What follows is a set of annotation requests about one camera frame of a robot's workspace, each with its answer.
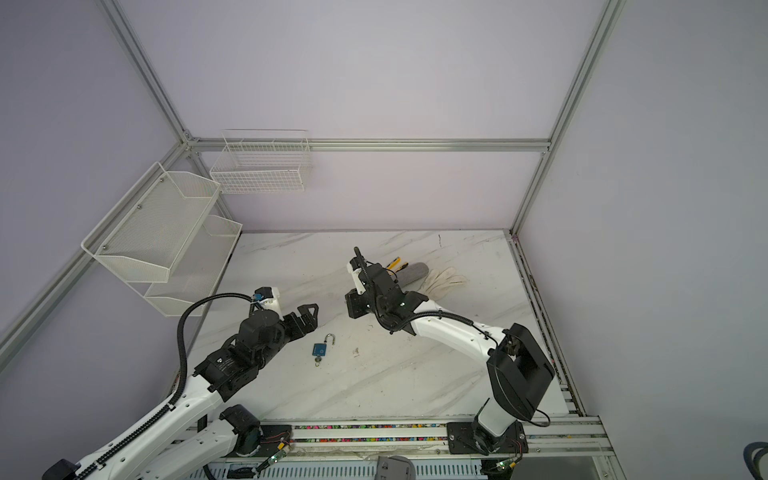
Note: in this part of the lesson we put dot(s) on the lower white mesh shelf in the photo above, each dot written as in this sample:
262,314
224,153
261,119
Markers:
200,268

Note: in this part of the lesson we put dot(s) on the grey device at front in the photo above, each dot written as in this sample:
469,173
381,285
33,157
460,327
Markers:
395,468

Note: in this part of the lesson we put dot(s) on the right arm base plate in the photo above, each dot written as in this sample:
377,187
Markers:
471,438

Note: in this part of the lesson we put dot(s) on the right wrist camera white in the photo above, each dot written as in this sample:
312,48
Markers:
355,269

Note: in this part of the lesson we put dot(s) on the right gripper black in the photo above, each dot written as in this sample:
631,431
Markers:
351,299

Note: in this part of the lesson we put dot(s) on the white wire basket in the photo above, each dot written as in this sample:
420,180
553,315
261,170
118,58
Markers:
254,161

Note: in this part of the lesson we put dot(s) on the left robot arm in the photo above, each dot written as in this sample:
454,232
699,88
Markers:
195,424

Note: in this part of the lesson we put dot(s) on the blue padlock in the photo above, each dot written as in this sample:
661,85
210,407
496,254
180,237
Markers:
320,349

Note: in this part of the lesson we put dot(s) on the upper white mesh shelf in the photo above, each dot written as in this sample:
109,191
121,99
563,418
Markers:
144,237

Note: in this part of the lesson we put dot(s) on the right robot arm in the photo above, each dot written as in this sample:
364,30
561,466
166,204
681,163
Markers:
518,370

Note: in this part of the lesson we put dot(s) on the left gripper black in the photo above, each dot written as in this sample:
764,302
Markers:
309,322

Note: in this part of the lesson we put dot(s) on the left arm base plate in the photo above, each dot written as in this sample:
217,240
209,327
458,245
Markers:
262,441

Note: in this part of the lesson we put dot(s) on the aluminium frame profile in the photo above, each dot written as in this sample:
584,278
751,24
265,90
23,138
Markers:
30,321

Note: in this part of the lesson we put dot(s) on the white mesh shelf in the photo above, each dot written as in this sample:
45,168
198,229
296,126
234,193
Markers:
200,268
144,237

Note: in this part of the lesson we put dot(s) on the yellow black pliers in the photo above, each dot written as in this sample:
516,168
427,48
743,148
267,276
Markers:
397,265

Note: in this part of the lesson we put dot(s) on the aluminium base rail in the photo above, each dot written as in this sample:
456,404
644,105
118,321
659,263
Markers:
349,450

